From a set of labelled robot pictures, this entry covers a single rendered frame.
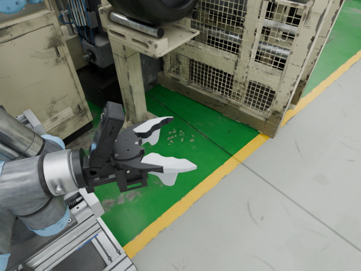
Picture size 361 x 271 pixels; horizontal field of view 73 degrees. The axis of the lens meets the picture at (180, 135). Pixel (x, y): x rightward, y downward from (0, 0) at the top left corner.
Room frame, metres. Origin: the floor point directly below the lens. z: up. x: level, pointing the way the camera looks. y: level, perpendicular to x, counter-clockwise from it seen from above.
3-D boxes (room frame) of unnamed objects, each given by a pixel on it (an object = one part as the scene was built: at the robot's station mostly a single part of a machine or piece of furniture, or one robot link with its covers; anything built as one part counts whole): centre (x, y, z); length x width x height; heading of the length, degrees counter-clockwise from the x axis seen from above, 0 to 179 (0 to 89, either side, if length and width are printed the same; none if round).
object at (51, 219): (0.24, 0.28, 0.94); 0.11 x 0.08 x 0.11; 17
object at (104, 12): (1.46, 0.29, 0.90); 0.40 x 0.03 x 0.10; 142
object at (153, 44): (1.24, 0.23, 0.84); 0.36 x 0.09 x 0.06; 52
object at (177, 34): (1.35, 0.14, 0.80); 0.37 x 0.36 x 0.02; 142
